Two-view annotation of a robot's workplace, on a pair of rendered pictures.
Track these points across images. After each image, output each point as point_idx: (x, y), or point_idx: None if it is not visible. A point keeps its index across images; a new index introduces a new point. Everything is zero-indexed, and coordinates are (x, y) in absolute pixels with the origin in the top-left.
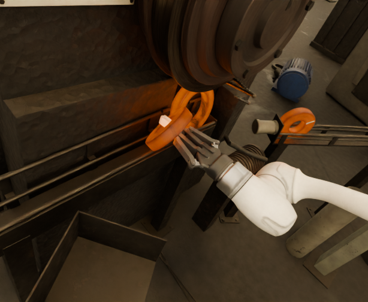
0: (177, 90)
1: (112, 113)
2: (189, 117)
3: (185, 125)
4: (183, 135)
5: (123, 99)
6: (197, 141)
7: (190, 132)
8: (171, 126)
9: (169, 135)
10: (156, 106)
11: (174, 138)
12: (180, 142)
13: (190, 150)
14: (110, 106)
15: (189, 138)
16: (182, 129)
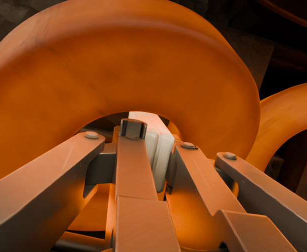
0: (285, 155)
1: None
2: (202, 28)
3: (133, 16)
4: (137, 146)
5: (37, 7)
6: (201, 197)
7: (200, 160)
8: (54, 5)
9: (13, 42)
10: (164, 124)
11: (19, 62)
12: (72, 147)
13: (105, 244)
14: None
15: (178, 191)
16: (95, 22)
